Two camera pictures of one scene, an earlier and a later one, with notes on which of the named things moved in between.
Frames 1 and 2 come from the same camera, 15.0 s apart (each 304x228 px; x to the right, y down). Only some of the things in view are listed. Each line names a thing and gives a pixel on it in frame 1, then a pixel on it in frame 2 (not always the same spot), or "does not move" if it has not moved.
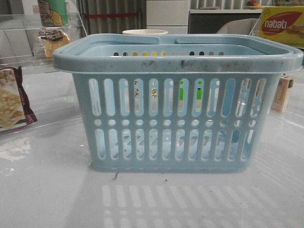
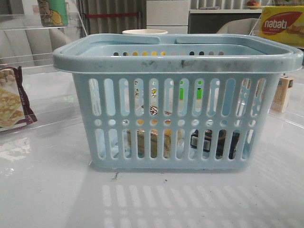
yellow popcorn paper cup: [145, 32] does not move
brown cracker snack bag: [14, 109] does not move
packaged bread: [51, 40] to [167, 139]
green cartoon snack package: [53, 13] does not move
